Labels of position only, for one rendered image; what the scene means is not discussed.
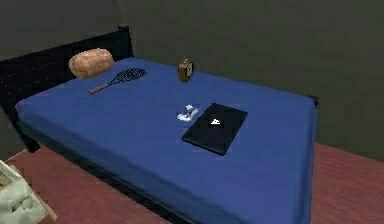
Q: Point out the blue bed with black frame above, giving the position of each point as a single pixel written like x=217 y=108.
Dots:
x=133 y=133

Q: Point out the black tennis racket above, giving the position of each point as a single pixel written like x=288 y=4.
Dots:
x=128 y=75

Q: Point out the orange woven pillow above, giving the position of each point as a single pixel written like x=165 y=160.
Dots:
x=90 y=62

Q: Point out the pale green white box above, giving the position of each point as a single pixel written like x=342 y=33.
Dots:
x=18 y=200

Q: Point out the brass alarm clock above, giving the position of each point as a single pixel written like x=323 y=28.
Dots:
x=185 y=70

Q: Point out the black closed laptop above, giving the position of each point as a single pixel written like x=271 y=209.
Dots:
x=216 y=128

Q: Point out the white game controller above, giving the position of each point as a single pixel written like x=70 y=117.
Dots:
x=187 y=114

